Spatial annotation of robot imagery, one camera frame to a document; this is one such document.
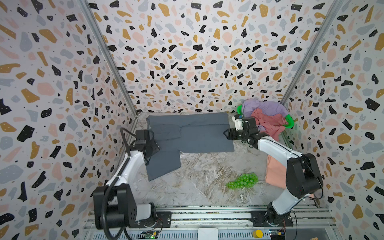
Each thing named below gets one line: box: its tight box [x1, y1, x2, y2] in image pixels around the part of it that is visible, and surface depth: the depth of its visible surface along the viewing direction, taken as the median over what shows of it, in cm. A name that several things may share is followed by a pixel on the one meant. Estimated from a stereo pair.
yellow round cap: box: [253, 229, 264, 239], surface depth 67 cm
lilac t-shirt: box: [242, 98, 290, 131], surface depth 118 cm
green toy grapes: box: [226, 173, 259, 190], surface depth 85 cm
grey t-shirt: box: [146, 112, 235, 182], surface depth 109 cm
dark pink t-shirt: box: [250, 108, 287, 142], surface depth 112 cm
